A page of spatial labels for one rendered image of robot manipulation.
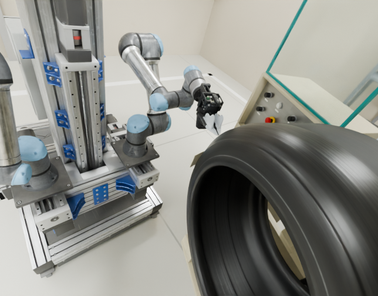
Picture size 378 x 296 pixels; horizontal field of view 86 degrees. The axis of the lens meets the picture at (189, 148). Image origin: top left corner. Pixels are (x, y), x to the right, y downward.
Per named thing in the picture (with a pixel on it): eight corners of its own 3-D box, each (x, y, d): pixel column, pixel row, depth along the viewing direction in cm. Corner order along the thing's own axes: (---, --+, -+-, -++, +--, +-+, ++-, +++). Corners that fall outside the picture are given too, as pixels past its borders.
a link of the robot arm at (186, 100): (166, 103, 95) (172, 84, 87) (185, 100, 102) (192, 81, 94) (175, 114, 92) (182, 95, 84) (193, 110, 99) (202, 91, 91)
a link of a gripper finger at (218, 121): (223, 125, 67) (214, 107, 72) (216, 137, 72) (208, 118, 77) (231, 125, 68) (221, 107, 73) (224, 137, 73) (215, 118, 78)
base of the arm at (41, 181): (17, 172, 95) (10, 158, 89) (54, 162, 104) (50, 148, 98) (23, 197, 88) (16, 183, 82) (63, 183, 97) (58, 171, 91)
